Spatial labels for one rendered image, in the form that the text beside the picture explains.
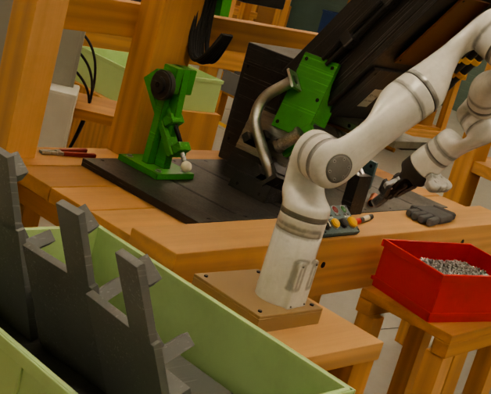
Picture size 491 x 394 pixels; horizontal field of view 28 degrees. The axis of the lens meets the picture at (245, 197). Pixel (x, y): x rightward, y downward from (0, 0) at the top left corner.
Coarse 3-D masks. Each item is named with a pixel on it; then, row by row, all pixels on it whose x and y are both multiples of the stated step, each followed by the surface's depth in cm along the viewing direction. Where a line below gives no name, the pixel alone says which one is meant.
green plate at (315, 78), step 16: (304, 64) 253; (320, 64) 250; (336, 64) 247; (304, 80) 252; (320, 80) 249; (288, 96) 254; (304, 96) 251; (320, 96) 248; (288, 112) 253; (304, 112) 250; (320, 112) 251; (288, 128) 251
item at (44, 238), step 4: (24, 228) 146; (44, 232) 148; (48, 232) 148; (28, 236) 146; (32, 236) 147; (36, 236) 147; (40, 236) 147; (44, 236) 148; (48, 236) 148; (52, 236) 148; (28, 240) 146; (32, 240) 146; (36, 240) 147; (40, 240) 147; (44, 240) 148; (48, 240) 148; (52, 240) 148; (36, 244) 147; (40, 244) 147; (44, 244) 147; (48, 244) 149; (40, 248) 148
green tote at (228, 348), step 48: (96, 240) 177; (192, 288) 160; (0, 336) 126; (192, 336) 160; (240, 336) 153; (0, 384) 127; (48, 384) 119; (240, 384) 153; (288, 384) 146; (336, 384) 140
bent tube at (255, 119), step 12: (288, 72) 250; (276, 84) 252; (288, 84) 251; (264, 96) 254; (252, 108) 255; (252, 120) 254; (252, 132) 254; (264, 144) 251; (264, 156) 250; (264, 168) 249
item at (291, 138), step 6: (294, 132) 245; (300, 132) 247; (282, 138) 247; (288, 138) 246; (294, 138) 246; (276, 144) 248; (282, 144) 247; (288, 144) 247; (276, 150) 248; (282, 150) 248
